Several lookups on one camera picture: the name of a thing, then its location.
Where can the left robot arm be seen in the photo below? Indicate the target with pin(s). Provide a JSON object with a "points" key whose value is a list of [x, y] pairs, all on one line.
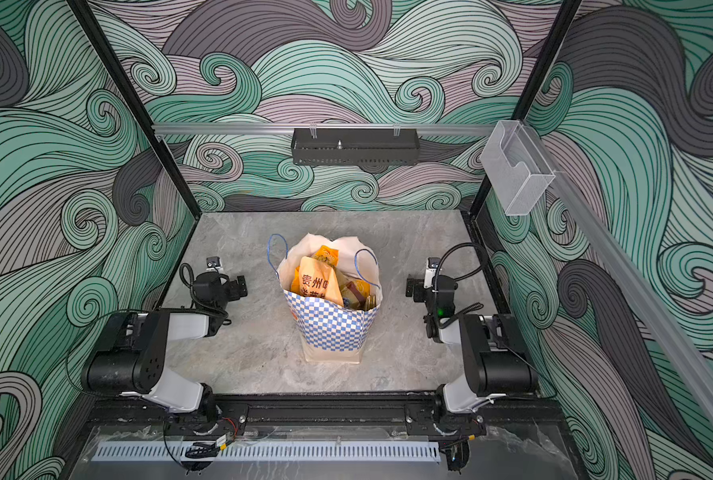
{"points": [[129, 357]]}

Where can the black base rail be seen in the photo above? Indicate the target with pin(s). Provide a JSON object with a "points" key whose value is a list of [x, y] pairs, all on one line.
{"points": [[416, 413]]}

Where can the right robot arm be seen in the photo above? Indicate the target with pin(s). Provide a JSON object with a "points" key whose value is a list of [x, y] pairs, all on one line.
{"points": [[493, 369]]}

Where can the clear plastic wall holder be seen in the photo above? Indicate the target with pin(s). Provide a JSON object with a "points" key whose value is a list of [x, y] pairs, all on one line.
{"points": [[517, 164]]}

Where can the aluminium rail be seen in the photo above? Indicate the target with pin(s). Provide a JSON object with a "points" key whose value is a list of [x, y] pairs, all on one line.
{"points": [[249, 128], [696, 373]]}

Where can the black perforated wall tray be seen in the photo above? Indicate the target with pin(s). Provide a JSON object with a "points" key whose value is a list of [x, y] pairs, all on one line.
{"points": [[363, 148]]}

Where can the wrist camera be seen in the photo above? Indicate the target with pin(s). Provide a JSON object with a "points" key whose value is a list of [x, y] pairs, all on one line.
{"points": [[431, 271], [213, 263]]}

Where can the gold snack bag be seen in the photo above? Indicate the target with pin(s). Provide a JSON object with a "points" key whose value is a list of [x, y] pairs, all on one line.
{"points": [[357, 294]]}

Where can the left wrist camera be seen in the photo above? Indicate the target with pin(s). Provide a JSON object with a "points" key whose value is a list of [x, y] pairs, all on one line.
{"points": [[213, 263]]}

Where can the yellow snack bag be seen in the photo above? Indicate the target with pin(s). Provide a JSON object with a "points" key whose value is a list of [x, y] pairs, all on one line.
{"points": [[327, 255]]}

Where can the right aluminium rail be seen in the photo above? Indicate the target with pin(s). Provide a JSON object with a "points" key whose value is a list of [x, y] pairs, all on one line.
{"points": [[696, 373]]}

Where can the orange potato chips bag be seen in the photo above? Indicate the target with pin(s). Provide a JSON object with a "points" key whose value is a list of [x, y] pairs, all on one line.
{"points": [[316, 279]]}

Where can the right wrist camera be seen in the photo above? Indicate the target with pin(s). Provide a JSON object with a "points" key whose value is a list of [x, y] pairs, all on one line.
{"points": [[431, 271]]}

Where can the white slotted cable duct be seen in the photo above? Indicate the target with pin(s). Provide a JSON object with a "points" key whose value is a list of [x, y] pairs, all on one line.
{"points": [[277, 451]]}

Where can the back aluminium rail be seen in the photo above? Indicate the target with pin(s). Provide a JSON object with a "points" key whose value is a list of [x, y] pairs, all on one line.
{"points": [[249, 128]]}

